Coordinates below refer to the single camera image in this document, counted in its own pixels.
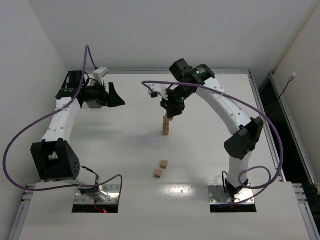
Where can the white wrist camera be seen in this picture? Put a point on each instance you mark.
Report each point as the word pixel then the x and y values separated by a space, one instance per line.
pixel 99 74
pixel 155 90

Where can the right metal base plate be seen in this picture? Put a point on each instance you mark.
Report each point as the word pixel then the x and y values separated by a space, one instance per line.
pixel 217 196

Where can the aluminium table frame rail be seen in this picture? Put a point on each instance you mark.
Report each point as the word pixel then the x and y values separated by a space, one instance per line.
pixel 165 71

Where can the striped wooden block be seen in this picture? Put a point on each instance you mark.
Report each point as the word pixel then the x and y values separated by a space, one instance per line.
pixel 165 128

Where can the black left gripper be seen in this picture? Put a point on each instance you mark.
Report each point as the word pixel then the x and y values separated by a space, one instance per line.
pixel 109 94

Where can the small wooden cube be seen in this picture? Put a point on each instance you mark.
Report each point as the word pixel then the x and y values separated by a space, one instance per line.
pixel 157 173
pixel 166 117
pixel 166 122
pixel 164 164

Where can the metal base plate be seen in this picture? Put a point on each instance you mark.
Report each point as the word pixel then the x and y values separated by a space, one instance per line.
pixel 217 196
pixel 107 194

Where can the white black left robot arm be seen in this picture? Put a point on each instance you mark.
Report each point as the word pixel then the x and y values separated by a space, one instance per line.
pixel 54 158

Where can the translucent grey plastic bin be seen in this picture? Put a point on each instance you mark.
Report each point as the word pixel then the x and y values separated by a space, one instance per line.
pixel 93 105

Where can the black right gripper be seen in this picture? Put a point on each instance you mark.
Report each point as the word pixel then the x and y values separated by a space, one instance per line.
pixel 172 108

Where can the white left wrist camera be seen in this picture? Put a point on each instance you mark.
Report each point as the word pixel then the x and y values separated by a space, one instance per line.
pixel 99 74

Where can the long wooden block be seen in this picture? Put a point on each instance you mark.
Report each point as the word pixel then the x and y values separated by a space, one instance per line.
pixel 165 133

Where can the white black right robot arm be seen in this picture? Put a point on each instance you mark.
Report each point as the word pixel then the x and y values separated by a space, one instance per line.
pixel 245 130

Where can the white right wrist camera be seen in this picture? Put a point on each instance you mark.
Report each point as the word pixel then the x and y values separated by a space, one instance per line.
pixel 155 90

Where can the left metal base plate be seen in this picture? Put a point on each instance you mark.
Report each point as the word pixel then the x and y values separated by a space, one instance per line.
pixel 107 194

